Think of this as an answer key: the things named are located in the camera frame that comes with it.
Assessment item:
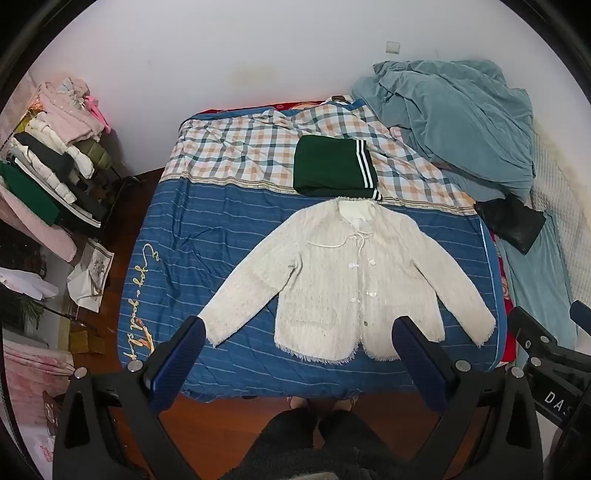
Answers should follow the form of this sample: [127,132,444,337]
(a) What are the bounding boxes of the person's dark fuzzy pants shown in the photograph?
[240,406,416,480]

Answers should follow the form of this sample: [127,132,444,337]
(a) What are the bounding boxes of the pink fuzzy blanket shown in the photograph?
[0,180,78,264]

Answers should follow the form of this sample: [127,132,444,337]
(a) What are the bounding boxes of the clothes rack with hung clothes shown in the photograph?
[0,76,127,234]

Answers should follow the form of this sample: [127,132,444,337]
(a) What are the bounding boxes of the black bag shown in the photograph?
[475,194,547,256]

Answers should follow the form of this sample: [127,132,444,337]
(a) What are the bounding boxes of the teal bed sheet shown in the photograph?
[496,211,579,354]

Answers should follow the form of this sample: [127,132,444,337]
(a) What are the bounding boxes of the white knit cardigan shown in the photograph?
[198,196,497,363]

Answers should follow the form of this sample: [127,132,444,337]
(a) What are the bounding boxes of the folded green striped garment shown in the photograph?
[294,135,383,201]

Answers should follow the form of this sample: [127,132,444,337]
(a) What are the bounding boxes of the pink floral cloth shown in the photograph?
[2,339,77,462]

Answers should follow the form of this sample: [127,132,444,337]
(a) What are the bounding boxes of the white quilted mattress pad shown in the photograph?
[526,111,591,315]

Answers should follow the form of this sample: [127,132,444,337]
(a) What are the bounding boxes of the white printed tote bag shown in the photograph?
[67,237,115,311]

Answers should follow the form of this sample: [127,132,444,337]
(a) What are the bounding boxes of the blue striped plaid quilt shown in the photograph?
[117,95,509,402]

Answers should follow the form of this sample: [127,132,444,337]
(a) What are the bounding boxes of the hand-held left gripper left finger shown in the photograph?
[52,315,207,480]

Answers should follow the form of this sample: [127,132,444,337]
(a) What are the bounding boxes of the crumpled teal blanket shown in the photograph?
[351,59,539,201]

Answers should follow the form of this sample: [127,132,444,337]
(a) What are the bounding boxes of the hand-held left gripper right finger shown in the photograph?
[392,315,543,480]

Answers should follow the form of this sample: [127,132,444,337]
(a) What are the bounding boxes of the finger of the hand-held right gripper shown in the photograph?
[569,300,591,329]
[507,305,559,358]

